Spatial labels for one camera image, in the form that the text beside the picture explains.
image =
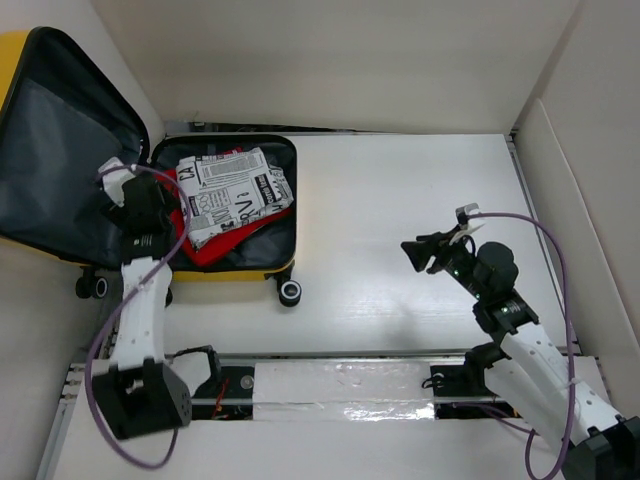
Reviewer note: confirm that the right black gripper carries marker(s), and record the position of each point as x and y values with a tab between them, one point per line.
420	250

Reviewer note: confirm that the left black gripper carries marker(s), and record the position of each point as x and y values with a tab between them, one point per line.
120	214

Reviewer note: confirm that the red shirt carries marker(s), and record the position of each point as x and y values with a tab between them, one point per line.
223	244

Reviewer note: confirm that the newspaper print garment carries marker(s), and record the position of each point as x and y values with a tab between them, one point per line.
229	191

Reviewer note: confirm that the yellow suitcase with grey lining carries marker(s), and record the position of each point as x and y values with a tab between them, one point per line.
61	119

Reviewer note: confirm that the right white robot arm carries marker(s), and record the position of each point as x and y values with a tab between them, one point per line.
523	366

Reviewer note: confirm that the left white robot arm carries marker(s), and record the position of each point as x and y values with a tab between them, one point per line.
141	393

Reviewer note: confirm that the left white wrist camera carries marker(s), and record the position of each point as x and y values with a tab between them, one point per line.
113	174

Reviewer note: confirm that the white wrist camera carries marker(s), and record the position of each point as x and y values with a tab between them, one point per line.
466	224
113	174

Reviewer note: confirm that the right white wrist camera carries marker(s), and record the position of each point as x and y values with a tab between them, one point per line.
466	224

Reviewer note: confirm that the aluminium mounting rail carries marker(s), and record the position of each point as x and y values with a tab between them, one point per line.
331	390

